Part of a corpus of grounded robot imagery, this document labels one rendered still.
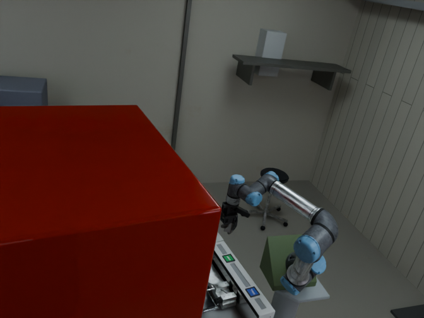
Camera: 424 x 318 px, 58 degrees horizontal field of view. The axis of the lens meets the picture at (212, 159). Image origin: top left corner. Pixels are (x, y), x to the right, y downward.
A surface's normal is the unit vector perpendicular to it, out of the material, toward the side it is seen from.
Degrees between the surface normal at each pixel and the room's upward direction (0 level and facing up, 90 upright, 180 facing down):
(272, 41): 90
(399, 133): 90
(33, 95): 90
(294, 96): 90
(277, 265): 45
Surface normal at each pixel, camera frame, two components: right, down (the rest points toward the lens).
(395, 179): -0.95, 0.00
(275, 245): 0.29, -0.31
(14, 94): 0.27, 0.46
